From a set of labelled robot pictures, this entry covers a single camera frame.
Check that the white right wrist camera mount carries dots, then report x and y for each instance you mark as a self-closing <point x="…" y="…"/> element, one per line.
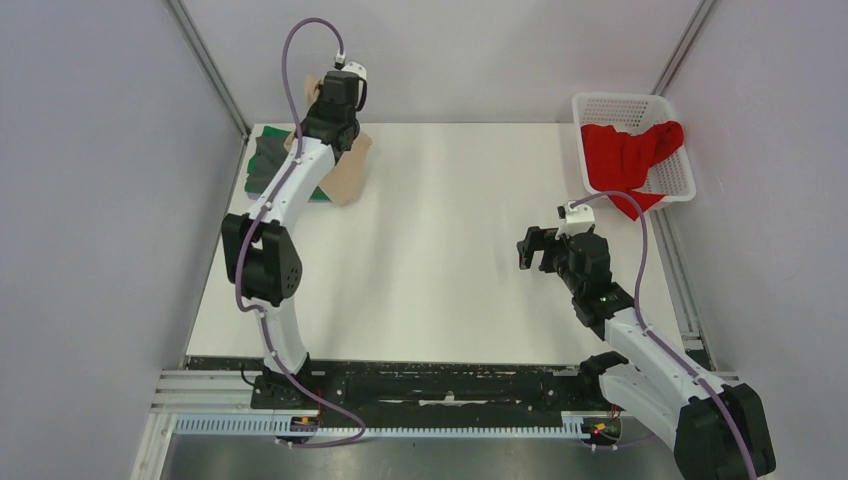
<point x="574" y="220"/>

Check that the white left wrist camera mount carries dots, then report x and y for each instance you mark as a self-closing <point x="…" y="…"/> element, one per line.
<point x="341" y="63"/>

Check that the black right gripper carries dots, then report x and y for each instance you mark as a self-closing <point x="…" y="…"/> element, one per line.
<point x="538" y="239"/>

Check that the grey folded t shirt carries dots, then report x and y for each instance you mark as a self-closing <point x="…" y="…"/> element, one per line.
<point x="265" y="159"/>

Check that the white plastic laundry basket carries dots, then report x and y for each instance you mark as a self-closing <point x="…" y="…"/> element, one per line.
<point x="634" y="114"/>

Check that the green folded t shirt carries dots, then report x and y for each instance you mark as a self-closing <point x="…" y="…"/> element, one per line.
<point x="262" y="132"/>

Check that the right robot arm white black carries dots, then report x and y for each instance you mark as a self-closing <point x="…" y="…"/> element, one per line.
<point x="714" y="429"/>

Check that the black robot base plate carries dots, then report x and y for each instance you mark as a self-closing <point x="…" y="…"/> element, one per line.
<point x="410" y="394"/>

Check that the corner aluminium post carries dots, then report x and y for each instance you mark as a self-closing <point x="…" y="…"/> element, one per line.
<point x="202" y="54"/>
<point x="691" y="33"/>

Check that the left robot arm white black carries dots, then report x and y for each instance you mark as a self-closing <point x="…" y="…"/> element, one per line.
<point x="328" y="151"/>

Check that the red t shirt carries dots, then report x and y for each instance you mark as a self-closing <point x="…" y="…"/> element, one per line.
<point x="620" y="161"/>

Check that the aluminium frame rails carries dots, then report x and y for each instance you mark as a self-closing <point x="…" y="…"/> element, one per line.
<point x="218" y="392"/>

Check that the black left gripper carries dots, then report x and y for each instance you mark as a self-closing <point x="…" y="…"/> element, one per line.
<point x="315" y="111"/>

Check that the beige t shirt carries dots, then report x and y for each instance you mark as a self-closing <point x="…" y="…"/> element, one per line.
<point x="345" y="182"/>

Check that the white slotted cable duct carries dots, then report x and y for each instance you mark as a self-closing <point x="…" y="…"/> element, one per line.
<point x="281" y="425"/>

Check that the left corner aluminium post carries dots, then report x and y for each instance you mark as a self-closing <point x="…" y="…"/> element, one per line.
<point x="202" y="54"/>

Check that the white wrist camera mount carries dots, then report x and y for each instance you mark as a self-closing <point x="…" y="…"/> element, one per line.
<point x="341" y="63"/>
<point x="574" y="220"/>

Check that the right corner aluminium post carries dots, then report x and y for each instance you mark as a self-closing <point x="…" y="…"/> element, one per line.
<point x="691" y="33"/>

